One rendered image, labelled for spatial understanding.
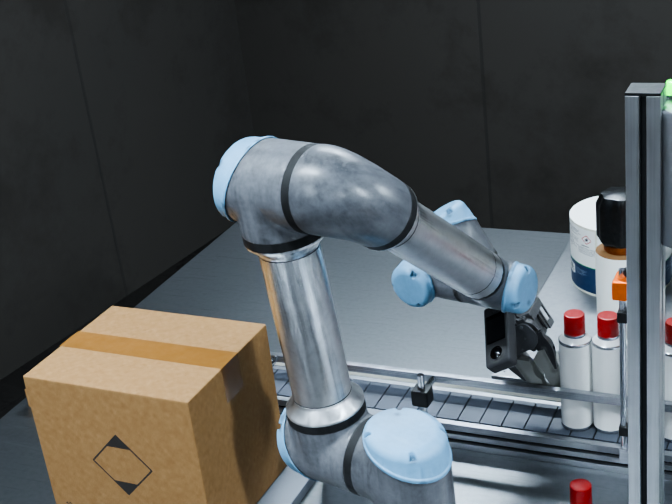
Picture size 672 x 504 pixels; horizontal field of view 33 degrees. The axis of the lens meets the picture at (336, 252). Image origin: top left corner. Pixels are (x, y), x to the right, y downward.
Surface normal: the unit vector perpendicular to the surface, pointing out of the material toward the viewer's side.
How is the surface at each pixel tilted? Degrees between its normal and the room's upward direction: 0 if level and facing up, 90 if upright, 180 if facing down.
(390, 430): 6
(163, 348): 0
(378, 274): 0
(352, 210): 88
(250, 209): 97
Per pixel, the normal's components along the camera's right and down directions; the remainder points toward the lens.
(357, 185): 0.30, -0.21
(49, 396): -0.42, 0.42
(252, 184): -0.63, 0.04
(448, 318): -0.11, -0.90
